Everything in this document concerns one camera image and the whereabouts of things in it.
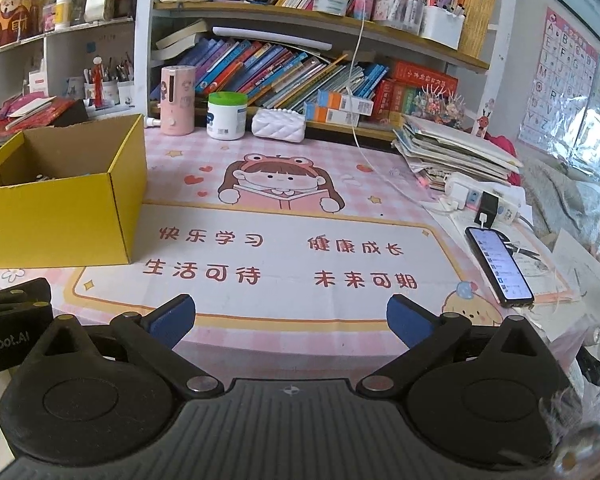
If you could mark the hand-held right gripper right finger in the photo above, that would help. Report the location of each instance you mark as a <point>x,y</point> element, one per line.
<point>405,321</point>

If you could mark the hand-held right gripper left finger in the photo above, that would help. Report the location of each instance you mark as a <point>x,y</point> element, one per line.
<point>172,321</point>

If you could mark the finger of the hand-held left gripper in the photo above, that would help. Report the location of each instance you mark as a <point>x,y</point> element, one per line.
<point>22,297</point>

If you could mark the yellow cardboard box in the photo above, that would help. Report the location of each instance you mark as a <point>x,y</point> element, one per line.
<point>55,225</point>

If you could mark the black smartphone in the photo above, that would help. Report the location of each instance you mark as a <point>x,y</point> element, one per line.
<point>500,267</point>

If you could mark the black charger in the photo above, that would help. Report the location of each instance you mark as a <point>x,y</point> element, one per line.
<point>489,205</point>

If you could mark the pink printed table mat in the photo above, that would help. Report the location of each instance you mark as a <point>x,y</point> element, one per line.
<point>280,220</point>

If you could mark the white power strip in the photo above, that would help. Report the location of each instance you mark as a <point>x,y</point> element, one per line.
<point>510,207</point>

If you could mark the stack of papers and booklets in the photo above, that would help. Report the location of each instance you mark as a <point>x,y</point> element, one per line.
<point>455,147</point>

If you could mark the white paper sheet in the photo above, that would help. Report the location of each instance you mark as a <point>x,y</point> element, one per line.
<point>580,265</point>

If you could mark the red printed papers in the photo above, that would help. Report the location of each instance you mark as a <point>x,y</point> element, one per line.
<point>40,112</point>

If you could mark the grey cloth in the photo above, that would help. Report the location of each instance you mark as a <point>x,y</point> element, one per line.
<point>565,205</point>

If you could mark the white jar green lid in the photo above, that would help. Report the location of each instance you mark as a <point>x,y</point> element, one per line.
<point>226,120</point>

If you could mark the grey furry tuft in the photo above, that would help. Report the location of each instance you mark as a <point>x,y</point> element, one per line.
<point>580,440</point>

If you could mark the red reindeer decoration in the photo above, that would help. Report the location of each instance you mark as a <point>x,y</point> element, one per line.
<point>482,122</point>

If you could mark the pink cylindrical appliance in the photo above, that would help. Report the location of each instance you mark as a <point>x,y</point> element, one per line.
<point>177,102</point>

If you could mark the colourful spiky decoration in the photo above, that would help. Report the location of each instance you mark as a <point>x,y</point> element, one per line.
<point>440,105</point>

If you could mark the white pen cup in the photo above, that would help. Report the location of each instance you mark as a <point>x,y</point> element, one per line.
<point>126,92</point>
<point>110,92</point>

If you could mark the white quilted pouch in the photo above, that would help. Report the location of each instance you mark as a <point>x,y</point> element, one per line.
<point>279,125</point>

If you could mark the orange and blue boxes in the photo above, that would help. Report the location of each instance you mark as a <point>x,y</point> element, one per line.
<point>337,107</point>

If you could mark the red and white doll figure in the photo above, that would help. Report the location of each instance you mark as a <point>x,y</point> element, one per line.
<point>98,85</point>

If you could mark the white side shelf unit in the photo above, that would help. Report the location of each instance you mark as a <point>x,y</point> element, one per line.
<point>65,60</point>

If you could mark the red boxed book set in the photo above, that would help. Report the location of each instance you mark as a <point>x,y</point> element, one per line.
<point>420,77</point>

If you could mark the row of slanted books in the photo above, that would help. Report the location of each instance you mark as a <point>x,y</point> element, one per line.
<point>270,70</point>

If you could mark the fortune god paper figure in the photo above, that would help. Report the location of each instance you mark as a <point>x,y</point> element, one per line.
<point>15,17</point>

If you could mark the white wooden bookshelf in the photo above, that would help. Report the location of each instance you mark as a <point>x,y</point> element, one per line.
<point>142,35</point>

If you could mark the white bottle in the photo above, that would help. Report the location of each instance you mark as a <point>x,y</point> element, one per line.
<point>63,12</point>

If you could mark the white pen organizer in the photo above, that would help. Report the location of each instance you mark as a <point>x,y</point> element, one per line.
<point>442,27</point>

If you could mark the white bar lamp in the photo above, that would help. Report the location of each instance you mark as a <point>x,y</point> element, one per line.
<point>270,37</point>

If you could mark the clear pen organizer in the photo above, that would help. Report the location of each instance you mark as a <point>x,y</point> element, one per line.
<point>397,12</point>

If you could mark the yellow book set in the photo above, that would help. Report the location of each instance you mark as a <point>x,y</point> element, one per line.
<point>477,20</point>

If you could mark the alphabet wall poster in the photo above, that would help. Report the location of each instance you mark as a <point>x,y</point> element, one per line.
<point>560,80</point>

